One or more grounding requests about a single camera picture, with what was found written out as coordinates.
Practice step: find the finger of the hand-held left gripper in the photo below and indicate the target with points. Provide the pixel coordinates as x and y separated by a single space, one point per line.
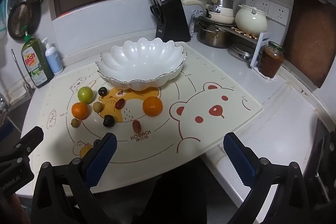
4 130
29 141

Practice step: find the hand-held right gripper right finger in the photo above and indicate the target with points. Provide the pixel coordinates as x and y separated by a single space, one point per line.
240 158

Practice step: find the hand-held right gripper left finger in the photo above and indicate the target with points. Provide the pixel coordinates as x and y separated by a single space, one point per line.
103 158

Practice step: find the black plum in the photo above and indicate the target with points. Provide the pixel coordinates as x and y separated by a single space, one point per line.
108 121

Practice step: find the tan longan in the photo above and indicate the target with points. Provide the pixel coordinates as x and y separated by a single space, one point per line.
97 107
75 123

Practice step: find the red jujube date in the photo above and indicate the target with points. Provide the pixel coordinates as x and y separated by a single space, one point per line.
136 125

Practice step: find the orange mandarin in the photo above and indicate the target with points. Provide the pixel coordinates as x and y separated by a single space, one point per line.
79 110
152 106

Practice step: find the green round fruit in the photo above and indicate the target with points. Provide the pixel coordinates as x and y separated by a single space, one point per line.
85 95

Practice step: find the dark purple grape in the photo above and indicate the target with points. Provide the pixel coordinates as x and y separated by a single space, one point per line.
102 91

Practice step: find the white scalloped ceramic bowl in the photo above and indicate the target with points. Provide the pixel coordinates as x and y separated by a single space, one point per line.
141 61

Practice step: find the thin chrome gooseneck tap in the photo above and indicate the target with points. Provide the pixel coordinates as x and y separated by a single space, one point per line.
19 69

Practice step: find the green dish soap bottle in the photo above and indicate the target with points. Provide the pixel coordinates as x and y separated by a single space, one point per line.
36 64

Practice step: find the cream bear print silicone mat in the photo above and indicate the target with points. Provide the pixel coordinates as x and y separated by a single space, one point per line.
204 87

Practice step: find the white blue pump bottle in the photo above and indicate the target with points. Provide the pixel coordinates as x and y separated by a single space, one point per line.
53 58

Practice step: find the glass jar of chili sauce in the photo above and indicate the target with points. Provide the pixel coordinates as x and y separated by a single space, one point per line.
271 62

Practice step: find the steel pan lid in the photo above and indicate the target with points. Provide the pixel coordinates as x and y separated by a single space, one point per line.
242 52

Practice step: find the metal pot rack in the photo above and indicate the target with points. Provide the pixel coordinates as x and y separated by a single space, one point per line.
260 48

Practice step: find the perforated dark strainer pan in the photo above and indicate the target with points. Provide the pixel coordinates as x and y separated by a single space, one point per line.
19 19

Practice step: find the steel stock pot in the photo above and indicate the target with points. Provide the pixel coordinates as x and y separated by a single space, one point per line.
212 36

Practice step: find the wooden bead trivet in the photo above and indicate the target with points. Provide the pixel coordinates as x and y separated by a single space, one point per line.
244 33

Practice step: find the cream lidded casserole pot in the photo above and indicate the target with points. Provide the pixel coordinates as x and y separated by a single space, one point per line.
250 22

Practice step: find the dark wooden cutting board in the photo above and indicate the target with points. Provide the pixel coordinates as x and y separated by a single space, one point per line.
309 35

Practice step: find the black knife block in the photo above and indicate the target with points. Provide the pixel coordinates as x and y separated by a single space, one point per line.
174 19

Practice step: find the white wall power outlet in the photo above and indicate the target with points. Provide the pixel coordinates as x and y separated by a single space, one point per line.
281 14
254 1
265 6

